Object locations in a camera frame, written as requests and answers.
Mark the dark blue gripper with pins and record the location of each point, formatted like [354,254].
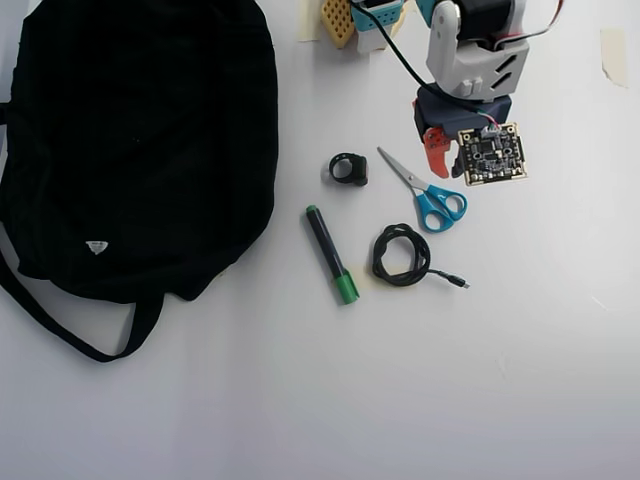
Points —
[438,146]

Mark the white grey teal robot arm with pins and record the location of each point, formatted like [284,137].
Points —
[450,50]

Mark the black fabric bag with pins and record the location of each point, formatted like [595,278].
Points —
[150,150]

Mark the black marker with green cap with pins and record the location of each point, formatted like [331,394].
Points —
[327,250]

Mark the yellow perforated base clamp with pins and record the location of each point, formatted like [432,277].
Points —
[335,27]

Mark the beige masking tape strip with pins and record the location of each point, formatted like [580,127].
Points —
[310,20]

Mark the torn beige masking tape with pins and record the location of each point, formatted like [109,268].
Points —
[615,55]

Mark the bare camera circuit board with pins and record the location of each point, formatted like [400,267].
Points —
[492,155]

